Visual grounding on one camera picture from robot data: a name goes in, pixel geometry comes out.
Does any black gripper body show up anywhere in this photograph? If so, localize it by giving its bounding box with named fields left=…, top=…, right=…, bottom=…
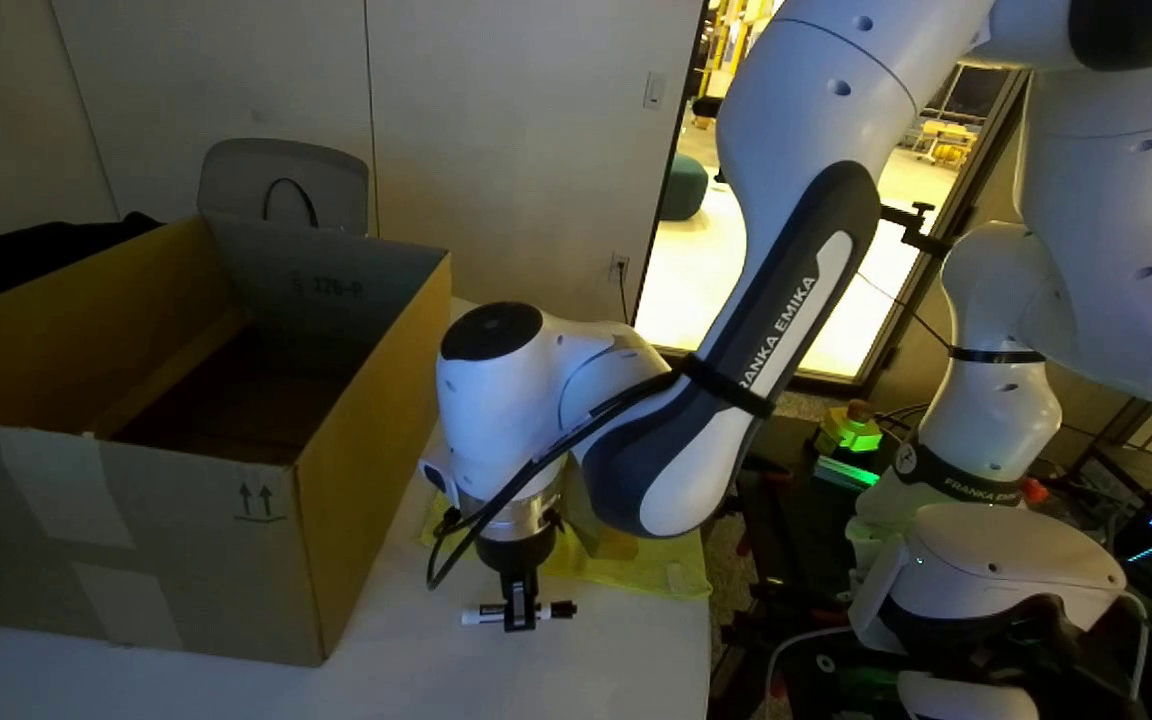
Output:
left=475, top=495, right=560, bottom=609

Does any black dry-erase marker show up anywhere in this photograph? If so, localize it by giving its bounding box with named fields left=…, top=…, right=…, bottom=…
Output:
left=460, top=599, right=582, bottom=630

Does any yellow microfiber towel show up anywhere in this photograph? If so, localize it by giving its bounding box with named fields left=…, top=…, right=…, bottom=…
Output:
left=417, top=490, right=713, bottom=603

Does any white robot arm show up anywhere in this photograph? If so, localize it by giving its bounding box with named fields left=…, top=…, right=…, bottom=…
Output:
left=430, top=0, right=1152, bottom=720

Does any open cardboard box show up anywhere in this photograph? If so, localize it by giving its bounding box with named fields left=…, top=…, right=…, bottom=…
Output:
left=0, top=221, right=454, bottom=662

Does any black cloth bundle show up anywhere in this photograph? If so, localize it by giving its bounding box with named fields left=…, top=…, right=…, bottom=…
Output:
left=0, top=210, right=157, bottom=291

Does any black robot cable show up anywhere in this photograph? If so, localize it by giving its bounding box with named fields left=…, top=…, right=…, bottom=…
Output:
left=421, top=346, right=730, bottom=592

